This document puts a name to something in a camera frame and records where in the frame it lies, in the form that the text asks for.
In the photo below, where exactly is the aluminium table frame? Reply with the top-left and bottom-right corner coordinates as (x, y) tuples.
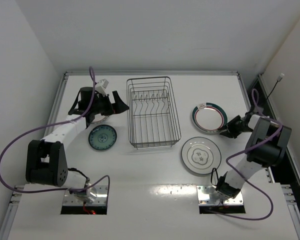
(0, 70), (300, 240)

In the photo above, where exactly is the black cable white plug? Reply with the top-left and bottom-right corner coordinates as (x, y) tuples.
(254, 72), (285, 118)

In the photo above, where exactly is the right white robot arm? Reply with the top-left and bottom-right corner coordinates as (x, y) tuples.
(215, 114), (292, 200)

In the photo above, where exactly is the metal base plate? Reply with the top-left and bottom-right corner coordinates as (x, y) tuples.
(196, 185), (244, 207)
(62, 185), (108, 207)

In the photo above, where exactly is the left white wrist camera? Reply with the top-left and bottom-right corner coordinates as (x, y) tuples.
(94, 79), (109, 96)

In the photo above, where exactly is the white plate grey rim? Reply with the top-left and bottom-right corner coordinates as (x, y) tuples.
(181, 136), (222, 175)

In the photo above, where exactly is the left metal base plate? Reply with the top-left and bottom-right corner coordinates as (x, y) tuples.
(62, 185), (108, 207)

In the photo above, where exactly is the purple cable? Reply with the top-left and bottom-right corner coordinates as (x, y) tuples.
(0, 66), (111, 195)
(209, 87), (283, 221)

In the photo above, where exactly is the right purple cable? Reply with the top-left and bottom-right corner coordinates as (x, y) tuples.
(209, 87), (283, 221)

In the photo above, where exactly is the blue floral green plate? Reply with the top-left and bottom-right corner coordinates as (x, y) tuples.
(88, 124), (117, 151)

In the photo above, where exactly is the grey wire dish rack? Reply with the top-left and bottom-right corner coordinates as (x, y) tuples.
(126, 76), (182, 149)

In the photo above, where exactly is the green red rimmed plate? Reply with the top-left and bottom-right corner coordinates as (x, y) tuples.
(89, 114), (111, 125)
(191, 102), (228, 135)

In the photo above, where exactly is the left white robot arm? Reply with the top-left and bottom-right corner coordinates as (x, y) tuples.
(25, 87), (129, 195)

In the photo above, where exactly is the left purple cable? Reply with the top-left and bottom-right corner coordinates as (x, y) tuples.
(0, 66), (111, 195)

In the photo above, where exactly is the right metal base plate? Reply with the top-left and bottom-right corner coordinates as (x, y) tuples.
(196, 185), (244, 207)

